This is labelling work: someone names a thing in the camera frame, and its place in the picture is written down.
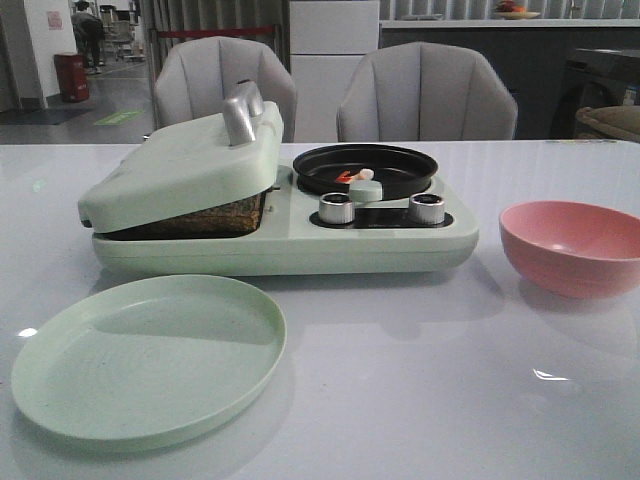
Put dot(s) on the green breakfast maker lid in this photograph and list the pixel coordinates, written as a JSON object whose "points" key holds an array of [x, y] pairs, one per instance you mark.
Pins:
{"points": [[191, 166]]}

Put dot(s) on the white refrigerator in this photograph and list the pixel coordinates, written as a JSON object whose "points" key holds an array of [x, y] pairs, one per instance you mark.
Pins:
{"points": [[327, 40]]}

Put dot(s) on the left grey chair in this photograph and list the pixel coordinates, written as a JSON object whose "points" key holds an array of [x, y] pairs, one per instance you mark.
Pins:
{"points": [[198, 75]]}

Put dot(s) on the left silver knob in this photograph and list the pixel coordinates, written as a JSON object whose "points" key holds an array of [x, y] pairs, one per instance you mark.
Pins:
{"points": [[336, 208]]}

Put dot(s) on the red barrier belt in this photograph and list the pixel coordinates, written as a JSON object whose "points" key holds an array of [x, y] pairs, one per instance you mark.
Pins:
{"points": [[268, 30]]}

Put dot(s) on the pink bowl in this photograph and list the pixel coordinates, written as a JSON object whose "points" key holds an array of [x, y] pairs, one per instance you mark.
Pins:
{"points": [[572, 249]]}

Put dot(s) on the right silver knob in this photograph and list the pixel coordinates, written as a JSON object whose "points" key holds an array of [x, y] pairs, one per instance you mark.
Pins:
{"points": [[426, 209]]}

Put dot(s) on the fruit plate on counter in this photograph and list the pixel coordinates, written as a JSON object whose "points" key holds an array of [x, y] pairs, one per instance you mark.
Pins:
{"points": [[510, 10]]}

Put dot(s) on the person in background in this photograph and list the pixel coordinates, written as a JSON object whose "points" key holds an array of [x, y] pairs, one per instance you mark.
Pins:
{"points": [[90, 32]]}

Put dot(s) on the right grey chair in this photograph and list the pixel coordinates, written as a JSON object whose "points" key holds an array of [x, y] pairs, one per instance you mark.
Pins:
{"points": [[424, 91]]}

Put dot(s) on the grey chair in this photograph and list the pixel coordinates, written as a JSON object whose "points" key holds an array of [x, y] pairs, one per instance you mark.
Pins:
{"points": [[198, 75], [424, 91]]}

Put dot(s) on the green breakfast maker base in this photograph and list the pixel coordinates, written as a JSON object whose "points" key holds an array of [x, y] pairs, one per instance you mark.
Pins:
{"points": [[291, 239]]}

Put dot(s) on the red trash bin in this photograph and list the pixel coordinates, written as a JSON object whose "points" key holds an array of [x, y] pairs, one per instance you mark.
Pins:
{"points": [[71, 76]]}

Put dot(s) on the silver knob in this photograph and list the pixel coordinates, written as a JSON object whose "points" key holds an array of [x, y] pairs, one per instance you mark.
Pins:
{"points": [[426, 209], [336, 208]]}

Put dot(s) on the dark kitchen counter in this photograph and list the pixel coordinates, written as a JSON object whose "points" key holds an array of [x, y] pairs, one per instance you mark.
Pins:
{"points": [[528, 55]]}

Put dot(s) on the orange shrimp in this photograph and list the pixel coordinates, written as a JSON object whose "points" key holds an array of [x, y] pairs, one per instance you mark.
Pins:
{"points": [[356, 175]]}

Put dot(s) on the beige cushion basket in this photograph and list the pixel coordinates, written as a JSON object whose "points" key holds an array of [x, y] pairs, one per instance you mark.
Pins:
{"points": [[616, 122]]}

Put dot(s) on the black round frying pan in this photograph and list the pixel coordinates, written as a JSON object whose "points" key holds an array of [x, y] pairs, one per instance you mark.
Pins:
{"points": [[402, 172]]}

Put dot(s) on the dark washing machine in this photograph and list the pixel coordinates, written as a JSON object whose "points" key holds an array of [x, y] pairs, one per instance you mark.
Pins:
{"points": [[594, 78]]}

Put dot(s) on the green round plate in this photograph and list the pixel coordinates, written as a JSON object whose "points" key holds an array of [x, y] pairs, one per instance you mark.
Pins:
{"points": [[151, 363]]}

